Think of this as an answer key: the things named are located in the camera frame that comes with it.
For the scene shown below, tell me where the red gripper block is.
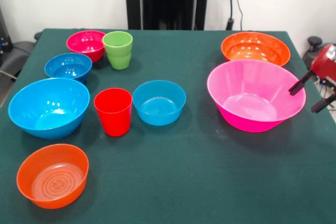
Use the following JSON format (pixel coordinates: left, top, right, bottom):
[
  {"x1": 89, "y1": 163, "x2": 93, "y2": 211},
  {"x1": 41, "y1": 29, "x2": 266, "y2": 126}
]
[{"x1": 288, "y1": 43, "x2": 336, "y2": 114}]

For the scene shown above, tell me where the large pink bowl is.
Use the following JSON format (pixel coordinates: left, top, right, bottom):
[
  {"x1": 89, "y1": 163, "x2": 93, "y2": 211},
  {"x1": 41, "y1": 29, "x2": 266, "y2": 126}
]
[{"x1": 206, "y1": 59, "x2": 307, "y2": 133}]

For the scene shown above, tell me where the green cup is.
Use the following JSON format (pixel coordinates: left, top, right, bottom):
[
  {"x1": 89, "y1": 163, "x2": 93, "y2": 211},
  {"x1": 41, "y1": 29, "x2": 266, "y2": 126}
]
[{"x1": 102, "y1": 31, "x2": 133, "y2": 70}]

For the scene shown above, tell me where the small orange ridged bowl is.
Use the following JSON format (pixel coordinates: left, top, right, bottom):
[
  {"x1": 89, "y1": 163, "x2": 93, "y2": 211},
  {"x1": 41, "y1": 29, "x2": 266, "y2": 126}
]
[{"x1": 16, "y1": 144, "x2": 90, "y2": 210}]

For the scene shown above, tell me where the black floor stand base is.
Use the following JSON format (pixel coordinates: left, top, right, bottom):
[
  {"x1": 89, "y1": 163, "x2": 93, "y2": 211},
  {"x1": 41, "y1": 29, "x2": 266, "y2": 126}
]
[
  {"x1": 301, "y1": 36, "x2": 336, "y2": 72},
  {"x1": 0, "y1": 40, "x2": 35, "y2": 78}
]

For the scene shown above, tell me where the large orange bowl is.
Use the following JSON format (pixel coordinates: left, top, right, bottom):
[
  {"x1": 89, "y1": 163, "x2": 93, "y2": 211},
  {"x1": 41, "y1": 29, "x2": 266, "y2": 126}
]
[{"x1": 220, "y1": 31, "x2": 291, "y2": 68}]

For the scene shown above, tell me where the small light blue ridged bowl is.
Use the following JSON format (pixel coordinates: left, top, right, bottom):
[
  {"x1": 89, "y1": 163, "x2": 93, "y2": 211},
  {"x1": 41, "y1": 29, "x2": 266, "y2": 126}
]
[{"x1": 132, "y1": 80, "x2": 187, "y2": 127}]

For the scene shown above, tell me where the dark green tablecloth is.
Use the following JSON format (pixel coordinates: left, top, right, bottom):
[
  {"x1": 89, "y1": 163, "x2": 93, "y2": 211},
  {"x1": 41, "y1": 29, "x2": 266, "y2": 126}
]
[{"x1": 0, "y1": 28, "x2": 336, "y2": 224}]

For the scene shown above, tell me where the red cup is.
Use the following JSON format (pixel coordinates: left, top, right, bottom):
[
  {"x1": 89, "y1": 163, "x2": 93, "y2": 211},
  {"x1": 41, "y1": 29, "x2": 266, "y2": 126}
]
[{"x1": 93, "y1": 88, "x2": 133, "y2": 137}]

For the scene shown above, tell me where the small pink-red bowl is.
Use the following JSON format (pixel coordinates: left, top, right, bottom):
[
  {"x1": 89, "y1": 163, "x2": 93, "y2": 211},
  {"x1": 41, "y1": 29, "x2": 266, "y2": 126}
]
[{"x1": 66, "y1": 30, "x2": 106, "y2": 63}]

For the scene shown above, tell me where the small dark blue bowl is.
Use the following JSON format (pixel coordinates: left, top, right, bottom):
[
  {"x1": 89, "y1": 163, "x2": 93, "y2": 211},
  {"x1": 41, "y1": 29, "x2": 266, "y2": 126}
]
[{"x1": 44, "y1": 52, "x2": 93, "y2": 84}]

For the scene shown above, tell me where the large blue bowl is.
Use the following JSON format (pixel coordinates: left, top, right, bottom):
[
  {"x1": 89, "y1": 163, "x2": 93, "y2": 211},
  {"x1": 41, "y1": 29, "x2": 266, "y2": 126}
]
[{"x1": 7, "y1": 78, "x2": 91, "y2": 141}]

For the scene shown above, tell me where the black equipment rack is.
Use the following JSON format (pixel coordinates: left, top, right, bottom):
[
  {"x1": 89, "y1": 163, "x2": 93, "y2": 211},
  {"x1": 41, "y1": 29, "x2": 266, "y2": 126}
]
[{"x1": 0, "y1": 6, "x2": 12, "y2": 54}]

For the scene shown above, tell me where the bundle of floor cables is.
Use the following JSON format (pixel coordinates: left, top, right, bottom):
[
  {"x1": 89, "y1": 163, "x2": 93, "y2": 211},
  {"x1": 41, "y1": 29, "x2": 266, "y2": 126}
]
[{"x1": 314, "y1": 76, "x2": 336, "y2": 111}]

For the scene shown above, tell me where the thin black cable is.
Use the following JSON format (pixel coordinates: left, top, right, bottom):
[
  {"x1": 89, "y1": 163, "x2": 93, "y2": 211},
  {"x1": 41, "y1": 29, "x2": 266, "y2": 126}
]
[{"x1": 236, "y1": 0, "x2": 244, "y2": 31}]

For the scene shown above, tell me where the black cable with plug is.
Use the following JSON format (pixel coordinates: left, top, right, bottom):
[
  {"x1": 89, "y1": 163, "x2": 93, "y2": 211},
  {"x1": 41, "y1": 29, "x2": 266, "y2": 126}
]
[{"x1": 226, "y1": 0, "x2": 235, "y2": 30}]

